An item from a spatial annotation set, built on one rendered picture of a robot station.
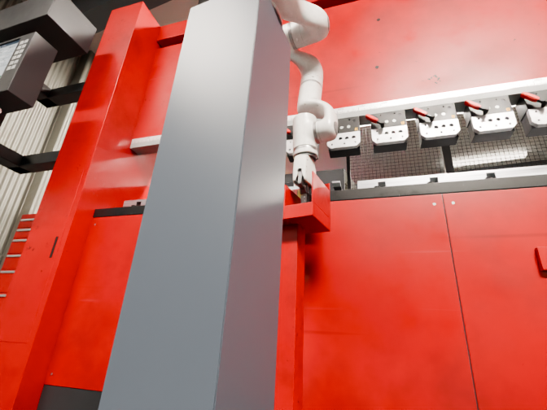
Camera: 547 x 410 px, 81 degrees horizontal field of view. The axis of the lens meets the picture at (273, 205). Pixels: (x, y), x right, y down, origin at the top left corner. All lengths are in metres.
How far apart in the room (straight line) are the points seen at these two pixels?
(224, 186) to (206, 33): 0.38
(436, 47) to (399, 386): 1.47
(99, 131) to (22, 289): 0.83
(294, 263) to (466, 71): 1.20
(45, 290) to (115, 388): 1.22
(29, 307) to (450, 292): 1.63
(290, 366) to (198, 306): 0.55
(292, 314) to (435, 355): 0.45
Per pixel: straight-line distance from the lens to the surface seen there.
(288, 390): 0.97
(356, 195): 1.28
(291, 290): 0.98
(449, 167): 2.35
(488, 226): 1.28
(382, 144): 1.53
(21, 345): 1.74
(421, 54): 1.84
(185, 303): 0.47
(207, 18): 0.81
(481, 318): 1.20
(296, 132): 1.13
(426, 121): 1.58
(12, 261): 2.59
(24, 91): 1.90
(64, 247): 1.73
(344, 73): 1.80
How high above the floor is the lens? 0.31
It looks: 23 degrees up
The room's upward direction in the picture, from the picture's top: 3 degrees clockwise
